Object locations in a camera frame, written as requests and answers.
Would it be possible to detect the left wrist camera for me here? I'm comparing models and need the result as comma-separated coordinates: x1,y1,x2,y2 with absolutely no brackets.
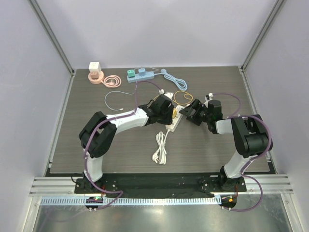
159,89,174,100

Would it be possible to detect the white power strip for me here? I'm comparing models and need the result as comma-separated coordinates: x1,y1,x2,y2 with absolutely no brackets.
152,106,184,165

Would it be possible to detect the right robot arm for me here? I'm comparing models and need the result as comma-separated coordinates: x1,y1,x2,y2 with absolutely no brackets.
180,99,272,193

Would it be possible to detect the green plug adapter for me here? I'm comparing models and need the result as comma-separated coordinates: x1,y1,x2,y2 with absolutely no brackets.
127,70,135,78

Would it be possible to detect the blue charger with white cable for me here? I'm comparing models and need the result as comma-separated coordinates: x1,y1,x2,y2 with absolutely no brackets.
104,67,158,111

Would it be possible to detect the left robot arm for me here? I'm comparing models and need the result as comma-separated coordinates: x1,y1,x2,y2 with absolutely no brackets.
79,92,174,193

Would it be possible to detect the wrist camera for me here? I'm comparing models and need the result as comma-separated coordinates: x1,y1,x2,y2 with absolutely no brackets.
159,89,174,100
205,93,213,102

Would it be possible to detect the yellow charger with cable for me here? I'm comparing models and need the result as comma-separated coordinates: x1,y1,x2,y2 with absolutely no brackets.
170,90,194,119

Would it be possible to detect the white cable duct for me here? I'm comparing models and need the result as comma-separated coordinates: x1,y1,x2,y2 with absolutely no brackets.
41,196,222,206

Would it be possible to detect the white cube adapter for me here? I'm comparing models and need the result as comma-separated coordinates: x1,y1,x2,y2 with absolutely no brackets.
88,61,101,75

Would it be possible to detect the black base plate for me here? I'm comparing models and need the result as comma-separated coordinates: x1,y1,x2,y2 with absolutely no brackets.
74,173,247,197

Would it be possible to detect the pink round socket base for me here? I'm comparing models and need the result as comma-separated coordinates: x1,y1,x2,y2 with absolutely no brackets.
88,71,122,88

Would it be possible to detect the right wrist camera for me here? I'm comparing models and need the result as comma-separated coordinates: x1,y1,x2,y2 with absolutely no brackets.
205,93,213,102

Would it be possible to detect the aluminium frame rail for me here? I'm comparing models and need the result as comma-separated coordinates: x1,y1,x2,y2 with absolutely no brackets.
29,174,294,196

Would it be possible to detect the blue power strip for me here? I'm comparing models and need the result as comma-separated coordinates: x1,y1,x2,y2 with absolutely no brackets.
126,68,188,92

